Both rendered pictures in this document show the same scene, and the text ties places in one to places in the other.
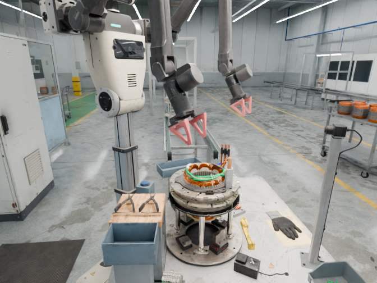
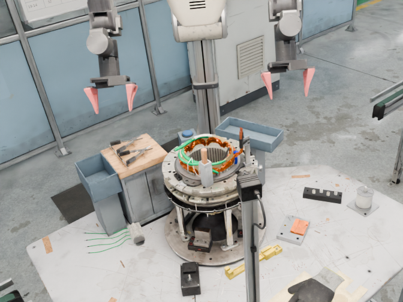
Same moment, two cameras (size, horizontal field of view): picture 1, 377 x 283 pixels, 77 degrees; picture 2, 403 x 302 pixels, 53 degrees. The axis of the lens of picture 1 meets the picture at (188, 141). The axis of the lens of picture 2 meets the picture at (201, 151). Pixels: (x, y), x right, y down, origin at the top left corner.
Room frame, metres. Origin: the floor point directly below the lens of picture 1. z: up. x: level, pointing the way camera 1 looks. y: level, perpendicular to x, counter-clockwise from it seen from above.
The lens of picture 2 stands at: (0.45, -1.07, 1.92)
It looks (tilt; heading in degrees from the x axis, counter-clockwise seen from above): 34 degrees down; 63
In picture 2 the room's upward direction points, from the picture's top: 7 degrees counter-clockwise
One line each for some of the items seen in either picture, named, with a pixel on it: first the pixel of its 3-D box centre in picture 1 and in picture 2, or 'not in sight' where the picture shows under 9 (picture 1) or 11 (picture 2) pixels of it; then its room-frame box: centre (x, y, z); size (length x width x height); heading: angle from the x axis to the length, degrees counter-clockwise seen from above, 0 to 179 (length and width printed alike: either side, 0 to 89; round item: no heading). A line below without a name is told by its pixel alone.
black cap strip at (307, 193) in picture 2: not in sight; (322, 195); (1.43, -0.19, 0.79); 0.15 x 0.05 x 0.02; 129
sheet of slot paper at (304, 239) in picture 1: (285, 225); (313, 299); (1.07, -0.52, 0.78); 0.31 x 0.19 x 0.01; 6
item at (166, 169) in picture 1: (180, 185); (249, 158); (1.25, 0.05, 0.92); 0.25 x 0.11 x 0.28; 115
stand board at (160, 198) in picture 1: (139, 209); (134, 154); (0.82, 0.19, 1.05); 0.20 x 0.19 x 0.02; 1
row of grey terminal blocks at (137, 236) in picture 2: (171, 278); (136, 232); (0.72, 0.06, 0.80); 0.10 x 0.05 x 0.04; 80
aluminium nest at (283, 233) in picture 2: (233, 208); (293, 228); (1.21, -0.26, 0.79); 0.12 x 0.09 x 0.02; 31
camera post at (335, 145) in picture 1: (323, 205); (252, 283); (0.82, -0.54, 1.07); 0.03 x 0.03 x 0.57; 71
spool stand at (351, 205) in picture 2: not in sight; (364, 196); (1.51, -0.32, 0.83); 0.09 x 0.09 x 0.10; 6
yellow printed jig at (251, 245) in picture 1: (247, 231); (253, 259); (1.00, -0.30, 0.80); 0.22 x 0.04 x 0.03; 179
